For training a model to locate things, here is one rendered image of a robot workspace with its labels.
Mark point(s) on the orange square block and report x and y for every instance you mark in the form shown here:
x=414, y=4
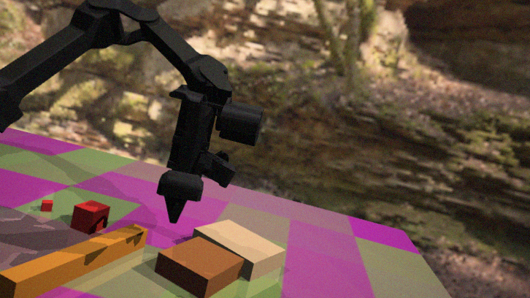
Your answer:
x=199, y=266

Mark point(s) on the orange rectangular bar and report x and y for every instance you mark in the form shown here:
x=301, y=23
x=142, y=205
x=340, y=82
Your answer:
x=33, y=278

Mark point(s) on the tan rectangular block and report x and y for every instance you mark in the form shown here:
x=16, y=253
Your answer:
x=261, y=256

